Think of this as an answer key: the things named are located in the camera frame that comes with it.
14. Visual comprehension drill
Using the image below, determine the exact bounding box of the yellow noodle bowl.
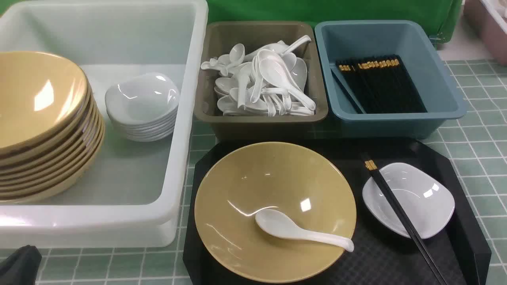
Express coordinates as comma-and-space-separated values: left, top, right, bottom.
194, 141, 357, 284

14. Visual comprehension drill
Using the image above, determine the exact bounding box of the white ceramic soup spoon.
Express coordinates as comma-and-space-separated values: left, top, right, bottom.
255, 209, 355, 252

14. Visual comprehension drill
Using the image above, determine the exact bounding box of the black chopstick pair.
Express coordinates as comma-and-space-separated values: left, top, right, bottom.
360, 152, 448, 285

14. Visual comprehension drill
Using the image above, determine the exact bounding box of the white square sauce dish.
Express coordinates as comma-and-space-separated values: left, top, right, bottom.
362, 162, 455, 239

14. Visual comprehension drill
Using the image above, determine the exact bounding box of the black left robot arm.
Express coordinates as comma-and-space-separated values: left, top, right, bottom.
0, 245, 42, 285

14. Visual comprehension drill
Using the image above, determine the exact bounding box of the pile of white spoons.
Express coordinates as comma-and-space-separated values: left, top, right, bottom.
200, 35, 316, 117

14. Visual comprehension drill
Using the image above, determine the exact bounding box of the stack of white dishes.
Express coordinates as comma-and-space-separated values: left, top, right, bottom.
105, 72, 180, 142

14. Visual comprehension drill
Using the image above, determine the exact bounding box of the large white plastic tub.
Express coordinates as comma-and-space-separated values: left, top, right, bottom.
1, 0, 208, 249

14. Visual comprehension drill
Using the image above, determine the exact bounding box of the bundle of black chopsticks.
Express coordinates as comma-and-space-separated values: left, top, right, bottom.
333, 54, 427, 114

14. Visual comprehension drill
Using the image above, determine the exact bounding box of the blue plastic chopstick bin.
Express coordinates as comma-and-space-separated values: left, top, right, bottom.
314, 20, 467, 139

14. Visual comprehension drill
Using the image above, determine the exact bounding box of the black plastic serving tray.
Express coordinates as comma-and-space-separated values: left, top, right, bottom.
182, 138, 492, 285

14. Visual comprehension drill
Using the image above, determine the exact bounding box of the stack of yellow bowls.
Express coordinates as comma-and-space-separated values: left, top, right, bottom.
0, 51, 106, 204

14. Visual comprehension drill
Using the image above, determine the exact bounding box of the green cloth backdrop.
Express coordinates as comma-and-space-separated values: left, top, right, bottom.
208, 0, 463, 43

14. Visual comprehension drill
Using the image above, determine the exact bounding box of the pink plastic bin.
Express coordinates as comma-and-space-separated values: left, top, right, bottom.
463, 0, 507, 66

